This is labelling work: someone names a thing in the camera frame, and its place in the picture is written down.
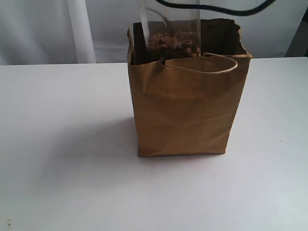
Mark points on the clear jar with gold lid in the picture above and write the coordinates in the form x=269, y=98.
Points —
x=169, y=33

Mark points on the brown paper bag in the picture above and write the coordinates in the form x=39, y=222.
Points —
x=187, y=106

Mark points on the white backdrop curtain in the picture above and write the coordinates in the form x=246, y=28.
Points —
x=94, y=31

